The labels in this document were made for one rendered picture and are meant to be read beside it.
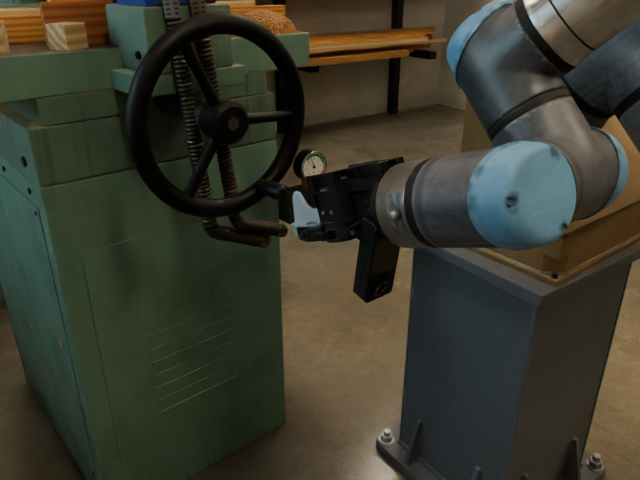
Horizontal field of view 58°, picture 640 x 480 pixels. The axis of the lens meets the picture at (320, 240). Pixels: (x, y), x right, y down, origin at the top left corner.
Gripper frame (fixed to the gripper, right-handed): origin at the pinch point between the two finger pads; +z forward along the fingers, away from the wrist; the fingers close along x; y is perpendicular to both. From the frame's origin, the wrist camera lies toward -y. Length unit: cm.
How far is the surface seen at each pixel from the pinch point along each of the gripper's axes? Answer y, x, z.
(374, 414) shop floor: -57, -38, 45
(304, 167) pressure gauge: 7.3, -21.6, 26.7
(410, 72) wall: 52, -304, 257
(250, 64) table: 27.2, -14.4, 25.7
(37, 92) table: 26.5, 21.7, 25.1
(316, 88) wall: 52, -215, 264
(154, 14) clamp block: 32.8, 6.9, 13.0
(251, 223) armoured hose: 0.3, -5.3, 22.5
